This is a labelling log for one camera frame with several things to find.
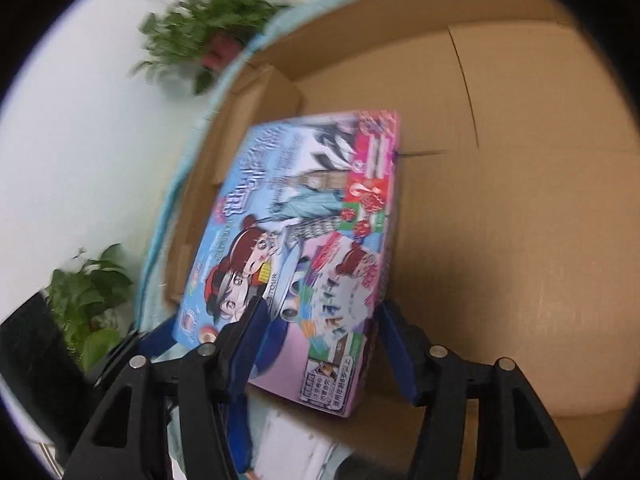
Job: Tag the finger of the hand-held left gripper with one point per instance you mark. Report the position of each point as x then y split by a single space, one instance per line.
157 337

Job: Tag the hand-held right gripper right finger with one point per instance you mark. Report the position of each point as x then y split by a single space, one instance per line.
397 345

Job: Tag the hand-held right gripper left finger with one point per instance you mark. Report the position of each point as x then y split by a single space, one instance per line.
252 345

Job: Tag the colourful board game box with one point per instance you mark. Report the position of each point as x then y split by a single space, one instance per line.
300 210

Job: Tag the large cardboard box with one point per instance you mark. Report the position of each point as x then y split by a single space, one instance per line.
500 210

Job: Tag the teal fleece blanket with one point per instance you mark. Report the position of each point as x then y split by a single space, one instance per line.
150 270

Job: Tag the green leafy potted plant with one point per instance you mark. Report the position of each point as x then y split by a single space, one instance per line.
90 295

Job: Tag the potted plant in red pot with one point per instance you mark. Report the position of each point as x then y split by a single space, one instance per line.
215 30

